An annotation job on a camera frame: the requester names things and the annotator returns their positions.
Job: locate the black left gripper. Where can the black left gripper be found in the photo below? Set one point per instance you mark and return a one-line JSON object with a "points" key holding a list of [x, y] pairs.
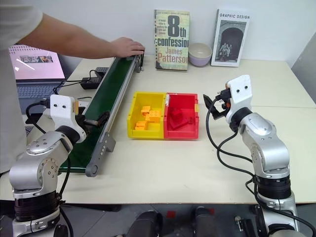
{"points": [[80, 122]]}

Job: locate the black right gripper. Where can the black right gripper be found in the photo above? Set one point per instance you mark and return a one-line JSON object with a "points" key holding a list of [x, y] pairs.
{"points": [[221, 101]]}

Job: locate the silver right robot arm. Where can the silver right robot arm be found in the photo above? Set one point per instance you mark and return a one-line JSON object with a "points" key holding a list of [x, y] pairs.
{"points": [[269, 148]]}

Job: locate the person's bare forearm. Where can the person's bare forearm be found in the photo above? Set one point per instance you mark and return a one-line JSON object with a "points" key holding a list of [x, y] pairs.
{"points": [[74, 39]]}

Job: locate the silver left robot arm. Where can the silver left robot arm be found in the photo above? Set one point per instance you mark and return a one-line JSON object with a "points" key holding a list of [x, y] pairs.
{"points": [[37, 170]]}

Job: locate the person's bare hand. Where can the person's bare hand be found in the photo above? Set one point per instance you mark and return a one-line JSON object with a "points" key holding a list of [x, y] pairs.
{"points": [[127, 48]]}

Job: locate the red plastic bin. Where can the red plastic bin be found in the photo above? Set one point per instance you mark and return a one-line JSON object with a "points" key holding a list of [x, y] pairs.
{"points": [[192, 130]]}

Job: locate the yellow plastic bin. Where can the yellow plastic bin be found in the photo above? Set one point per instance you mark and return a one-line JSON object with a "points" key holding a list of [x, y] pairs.
{"points": [[133, 123]]}

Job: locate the black power adapter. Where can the black power adapter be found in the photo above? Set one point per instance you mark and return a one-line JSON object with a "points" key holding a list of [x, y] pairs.
{"points": [[90, 83]]}

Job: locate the large red toy brick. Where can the large red toy brick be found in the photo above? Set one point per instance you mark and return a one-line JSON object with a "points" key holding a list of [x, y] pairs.
{"points": [[176, 118]]}

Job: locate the flat orange toy brick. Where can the flat orange toy brick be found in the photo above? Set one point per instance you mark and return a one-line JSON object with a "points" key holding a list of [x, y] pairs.
{"points": [[140, 125]]}

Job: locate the small orange toy brick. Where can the small orange toy brick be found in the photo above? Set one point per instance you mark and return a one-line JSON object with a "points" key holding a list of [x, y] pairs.
{"points": [[145, 110]]}

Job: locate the black ridged block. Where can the black ridged block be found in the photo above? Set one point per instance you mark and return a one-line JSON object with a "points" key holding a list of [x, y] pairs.
{"points": [[101, 69]]}

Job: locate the lavender ceramic bowl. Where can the lavender ceramic bowl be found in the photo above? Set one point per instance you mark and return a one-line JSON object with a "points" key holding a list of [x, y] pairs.
{"points": [[200, 54]]}

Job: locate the large orange toy brick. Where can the large orange toy brick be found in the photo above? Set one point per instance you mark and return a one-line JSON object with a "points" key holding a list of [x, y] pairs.
{"points": [[153, 116]]}

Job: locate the graphic design book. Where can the graphic design book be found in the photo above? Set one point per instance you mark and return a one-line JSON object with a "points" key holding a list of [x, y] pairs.
{"points": [[230, 37]]}

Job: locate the grey laptop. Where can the grey laptop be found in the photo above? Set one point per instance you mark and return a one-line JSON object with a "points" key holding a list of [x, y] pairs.
{"points": [[37, 74]]}

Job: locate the person's white shirt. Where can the person's white shirt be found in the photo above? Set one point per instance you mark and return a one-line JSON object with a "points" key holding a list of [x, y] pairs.
{"points": [[10, 74]]}

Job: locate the red square marker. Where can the red square marker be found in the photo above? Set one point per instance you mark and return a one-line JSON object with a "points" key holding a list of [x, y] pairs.
{"points": [[170, 214], [211, 211]]}

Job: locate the dark rounded shape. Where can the dark rounded shape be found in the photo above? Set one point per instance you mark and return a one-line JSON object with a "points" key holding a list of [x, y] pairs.
{"points": [[204, 222], [145, 224]]}

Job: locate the green conveyor belt grey frame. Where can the green conveyor belt grey frame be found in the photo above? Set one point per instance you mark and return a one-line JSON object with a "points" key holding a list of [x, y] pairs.
{"points": [[108, 96]]}

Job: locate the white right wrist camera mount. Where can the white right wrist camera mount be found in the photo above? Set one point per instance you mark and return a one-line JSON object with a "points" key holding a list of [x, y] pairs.
{"points": [[240, 91]]}

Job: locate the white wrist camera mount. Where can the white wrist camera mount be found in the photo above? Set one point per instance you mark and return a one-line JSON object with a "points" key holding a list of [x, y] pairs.
{"points": [[61, 108], [240, 91]]}

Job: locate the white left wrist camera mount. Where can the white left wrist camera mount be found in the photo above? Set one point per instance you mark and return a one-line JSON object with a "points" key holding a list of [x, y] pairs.
{"points": [[61, 108]]}

